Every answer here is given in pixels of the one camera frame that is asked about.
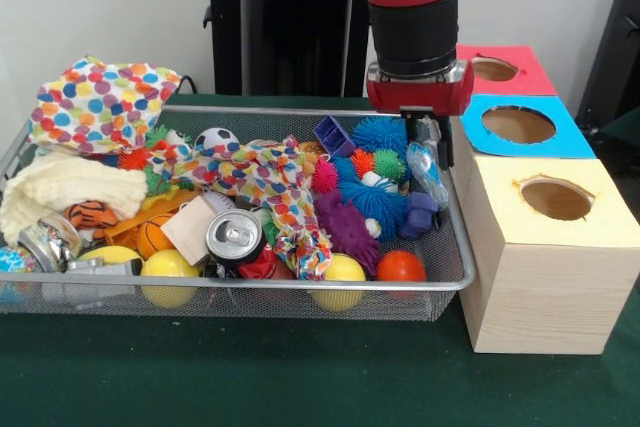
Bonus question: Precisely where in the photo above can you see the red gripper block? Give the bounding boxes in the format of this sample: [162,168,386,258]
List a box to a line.
[366,59,475,169]

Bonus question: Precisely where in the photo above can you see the clear crushed plastic bottle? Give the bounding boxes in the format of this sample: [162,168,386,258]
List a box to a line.
[405,116,451,214]

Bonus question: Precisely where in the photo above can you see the wide polka dot cloth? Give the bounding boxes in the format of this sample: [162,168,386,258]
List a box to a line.
[27,55,184,156]

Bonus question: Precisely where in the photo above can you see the wooden box with three holes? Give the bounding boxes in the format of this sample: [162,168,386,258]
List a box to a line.
[447,44,640,356]

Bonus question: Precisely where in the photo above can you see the shallow mesh bin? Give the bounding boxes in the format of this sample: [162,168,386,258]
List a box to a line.
[0,104,476,323]

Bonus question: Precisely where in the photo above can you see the purple spiky rubber ball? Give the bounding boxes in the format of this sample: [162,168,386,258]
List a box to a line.
[313,189,382,278]

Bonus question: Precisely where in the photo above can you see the orange ball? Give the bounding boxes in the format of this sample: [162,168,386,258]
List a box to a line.
[375,250,428,298]

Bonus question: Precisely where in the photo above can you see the yellow ball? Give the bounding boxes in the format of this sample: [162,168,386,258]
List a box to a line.
[312,253,367,312]
[139,248,202,309]

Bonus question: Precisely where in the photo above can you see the long polka dot cloth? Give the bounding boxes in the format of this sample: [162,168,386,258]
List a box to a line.
[144,134,335,282]

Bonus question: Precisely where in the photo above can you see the green side table cloth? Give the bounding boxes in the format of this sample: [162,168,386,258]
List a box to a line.
[574,106,640,226]

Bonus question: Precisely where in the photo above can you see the black flat panel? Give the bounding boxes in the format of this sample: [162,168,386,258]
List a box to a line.
[574,0,640,123]

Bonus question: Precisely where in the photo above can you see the small soccer ball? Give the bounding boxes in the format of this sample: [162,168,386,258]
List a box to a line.
[193,126,239,148]

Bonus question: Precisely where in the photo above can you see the silver topped drink can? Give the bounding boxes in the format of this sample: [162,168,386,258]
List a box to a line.
[204,209,269,268]

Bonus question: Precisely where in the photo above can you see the plain wooden block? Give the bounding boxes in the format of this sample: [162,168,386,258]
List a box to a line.
[159,195,221,266]

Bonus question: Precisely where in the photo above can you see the dark green table cloth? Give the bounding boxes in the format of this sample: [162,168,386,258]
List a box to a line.
[0,93,640,427]

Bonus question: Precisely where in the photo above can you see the small orange basketball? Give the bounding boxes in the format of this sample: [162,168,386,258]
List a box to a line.
[135,214,176,261]

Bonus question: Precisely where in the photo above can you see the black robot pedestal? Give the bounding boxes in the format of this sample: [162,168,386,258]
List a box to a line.
[192,0,381,97]

